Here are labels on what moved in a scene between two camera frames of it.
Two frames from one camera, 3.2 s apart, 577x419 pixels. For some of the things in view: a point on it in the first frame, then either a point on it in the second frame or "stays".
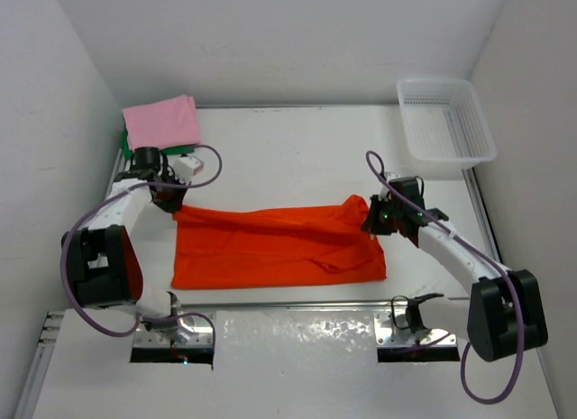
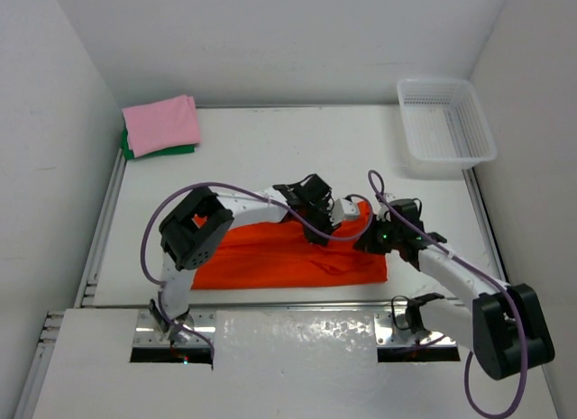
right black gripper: [370, 223] → [366, 241]
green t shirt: [127, 150] stays
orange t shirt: [285, 244] stays
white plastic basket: [445, 126] stays
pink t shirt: [163, 124] stays
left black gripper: [176, 204] → [327, 226]
